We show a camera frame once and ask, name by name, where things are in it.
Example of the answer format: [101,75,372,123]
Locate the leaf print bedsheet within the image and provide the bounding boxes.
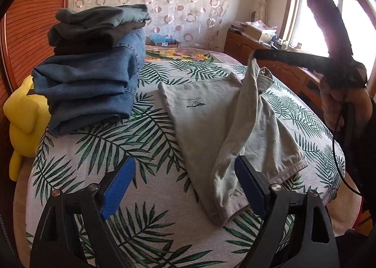
[26,60,345,268]

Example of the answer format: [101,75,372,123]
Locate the person's right forearm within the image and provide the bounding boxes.
[360,121,376,221]

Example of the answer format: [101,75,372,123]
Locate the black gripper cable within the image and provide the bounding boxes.
[332,100,366,196]

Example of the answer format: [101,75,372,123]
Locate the cardboard box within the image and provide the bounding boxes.
[244,24,268,41]

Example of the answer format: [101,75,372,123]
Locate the yellow plush toy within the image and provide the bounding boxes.
[3,75,52,182]

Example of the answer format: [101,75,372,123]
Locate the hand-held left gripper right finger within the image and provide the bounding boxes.
[234,155,341,268]

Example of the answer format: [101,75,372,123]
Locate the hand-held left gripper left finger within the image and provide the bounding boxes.
[29,156,137,268]

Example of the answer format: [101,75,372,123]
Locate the wooden frame window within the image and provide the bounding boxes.
[282,0,376,60]

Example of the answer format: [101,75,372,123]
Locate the floral blanket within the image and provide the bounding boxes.
[144,44,249,65]

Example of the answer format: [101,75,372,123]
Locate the pink patterned paper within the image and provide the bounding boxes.
[248,19,278,31]

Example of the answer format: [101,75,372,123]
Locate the wooden dresser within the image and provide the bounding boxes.
[224,30,326,116]

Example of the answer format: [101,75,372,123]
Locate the person's right hand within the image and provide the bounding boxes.
[320,80,372,139]

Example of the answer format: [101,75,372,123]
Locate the beige shorts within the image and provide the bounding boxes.
[158,58,309,227]

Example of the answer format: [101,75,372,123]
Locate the beige bed mattress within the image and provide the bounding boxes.
[12,139,365,268]

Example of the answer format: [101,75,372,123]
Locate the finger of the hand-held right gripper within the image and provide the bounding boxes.
[253,49,330,73]

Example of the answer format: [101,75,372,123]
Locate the folded blue jeans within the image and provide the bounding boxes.
[32,29,146,136]

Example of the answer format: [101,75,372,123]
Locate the blue plastic bag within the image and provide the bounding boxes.
[151,34,177,43]

